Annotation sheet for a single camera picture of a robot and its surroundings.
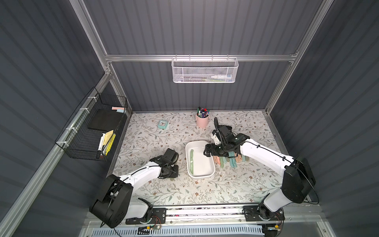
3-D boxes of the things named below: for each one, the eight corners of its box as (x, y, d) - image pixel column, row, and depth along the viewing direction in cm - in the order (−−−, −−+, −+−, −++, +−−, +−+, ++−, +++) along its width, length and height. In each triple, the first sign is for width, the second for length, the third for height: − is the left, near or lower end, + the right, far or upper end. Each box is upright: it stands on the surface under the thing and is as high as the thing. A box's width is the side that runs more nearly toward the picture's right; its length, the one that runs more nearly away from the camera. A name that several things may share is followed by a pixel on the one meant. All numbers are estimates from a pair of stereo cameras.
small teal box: (158, 129, 112) (157, 126, 110) (159, 122, 116) (158, 120, 114) (167, 129, 112) (167, 126, 110) (168, 122, 116) (168, 120, 114)
